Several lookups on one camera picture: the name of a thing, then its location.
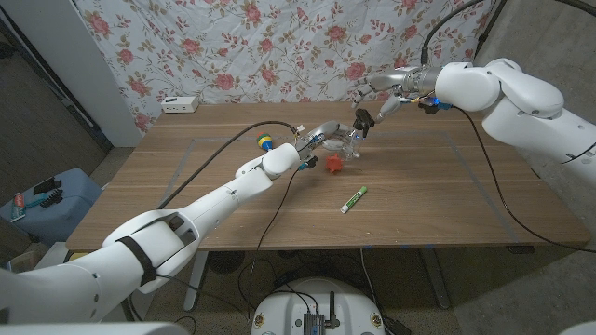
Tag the green and white marker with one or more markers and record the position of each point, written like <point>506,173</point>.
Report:
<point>354,200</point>

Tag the white robot shoulder cover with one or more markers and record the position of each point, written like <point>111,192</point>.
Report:
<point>93,329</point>

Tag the grey table leg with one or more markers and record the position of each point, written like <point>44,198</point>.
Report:
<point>437,284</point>

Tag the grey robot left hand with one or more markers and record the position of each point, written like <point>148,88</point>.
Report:
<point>328,128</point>

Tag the black antenna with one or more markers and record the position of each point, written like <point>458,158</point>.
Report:
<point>332,309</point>

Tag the floral backdrop cloth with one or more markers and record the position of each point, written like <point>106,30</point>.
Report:
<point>288,46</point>

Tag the blue storage box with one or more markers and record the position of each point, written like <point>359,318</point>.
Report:
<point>65,214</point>

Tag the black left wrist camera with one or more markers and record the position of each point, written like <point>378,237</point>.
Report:
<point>311,162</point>

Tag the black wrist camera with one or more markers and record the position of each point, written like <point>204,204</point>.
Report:
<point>428,108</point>
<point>311,162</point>

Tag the grey computer module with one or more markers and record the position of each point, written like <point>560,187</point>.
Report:
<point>313,323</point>

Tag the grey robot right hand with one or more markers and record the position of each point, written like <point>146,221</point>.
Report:
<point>414,80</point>

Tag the black backdrop stand pole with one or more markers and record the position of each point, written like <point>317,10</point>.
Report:
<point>486,28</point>

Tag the black flat clip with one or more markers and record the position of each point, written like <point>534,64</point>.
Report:
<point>46,185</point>

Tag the red toothpaste tube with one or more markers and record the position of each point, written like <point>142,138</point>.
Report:
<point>18,205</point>

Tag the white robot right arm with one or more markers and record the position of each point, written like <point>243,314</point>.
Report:
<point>512,93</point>

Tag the black hair brush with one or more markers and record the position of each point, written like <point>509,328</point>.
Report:
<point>52,197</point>

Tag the white table leg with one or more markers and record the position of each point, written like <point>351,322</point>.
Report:
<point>195,279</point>

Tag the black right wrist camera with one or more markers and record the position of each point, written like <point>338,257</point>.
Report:
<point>428,108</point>

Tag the black pump head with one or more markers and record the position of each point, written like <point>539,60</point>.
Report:
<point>362,122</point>

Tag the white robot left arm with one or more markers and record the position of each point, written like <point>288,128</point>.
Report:
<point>214,205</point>

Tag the red spiky stress ball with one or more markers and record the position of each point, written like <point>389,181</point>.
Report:
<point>334,164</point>

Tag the white robot torso base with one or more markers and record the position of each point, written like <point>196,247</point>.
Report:
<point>288,307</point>

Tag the white power strip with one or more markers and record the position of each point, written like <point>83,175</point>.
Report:
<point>179,104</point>

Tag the multicoloured wooden maraca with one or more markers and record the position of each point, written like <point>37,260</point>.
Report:
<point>264,141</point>

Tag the clear plastic dispenser bottle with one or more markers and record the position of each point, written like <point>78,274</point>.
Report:
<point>348,146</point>

